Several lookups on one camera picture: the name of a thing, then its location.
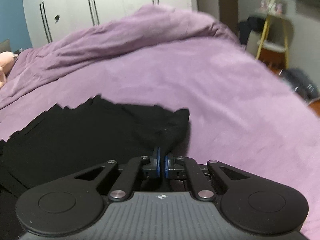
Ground dark clothes on chair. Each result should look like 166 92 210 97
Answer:
237 16 265 45

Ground pink plush toy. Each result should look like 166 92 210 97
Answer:
0 51 16 88

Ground black garment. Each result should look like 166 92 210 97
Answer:
1 95 189 239

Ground yellow side table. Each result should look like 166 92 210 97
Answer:
255 10 292 69

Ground purple bed blanket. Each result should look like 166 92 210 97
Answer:
1 5 319 239

